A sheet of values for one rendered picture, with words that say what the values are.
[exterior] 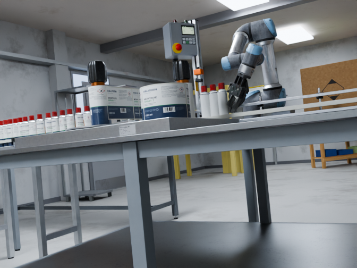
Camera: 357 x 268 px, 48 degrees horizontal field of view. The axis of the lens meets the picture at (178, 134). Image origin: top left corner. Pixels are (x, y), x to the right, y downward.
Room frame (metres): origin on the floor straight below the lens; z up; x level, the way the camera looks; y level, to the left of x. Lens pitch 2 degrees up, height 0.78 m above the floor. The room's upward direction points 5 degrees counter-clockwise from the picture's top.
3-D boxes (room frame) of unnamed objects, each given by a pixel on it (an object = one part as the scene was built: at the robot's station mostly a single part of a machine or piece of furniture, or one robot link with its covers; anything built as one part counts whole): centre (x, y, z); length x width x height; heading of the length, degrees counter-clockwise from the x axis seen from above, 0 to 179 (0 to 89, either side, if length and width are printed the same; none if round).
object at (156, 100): (1.65, 0.04, 0.95); 0.20 x 0.20 x 0.14
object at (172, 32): (2.32, -0.06, 1.38); 0.17 x 0.10 x 0.19; 116
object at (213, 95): (2.14, -0.21, 0.98); 0.05 x 0.05 x 0.20
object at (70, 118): (2.65, 0.70, 0.98); 0.05 x 0.05 x 0.20
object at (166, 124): (1.87, 0.21, 0.86); 0.80 x 0.67 x 0.05; 61
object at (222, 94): (2.11, -0.25, 0.98); 0.05 x 0.05 x 0.20
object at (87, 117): (2.58, 0.57, 0.98); 0.05 x 0.05 x 0.20
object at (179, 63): (1.91, -0.04, 1.03); 0.09 x 0.09 x 0.30
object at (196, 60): (2.34, -0.15, 1.16); 0.04 x 0.04 x 0.67; 61
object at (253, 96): (2.50, -0.48, 1.00); 0.13 x 0.12 x 0.14; 67
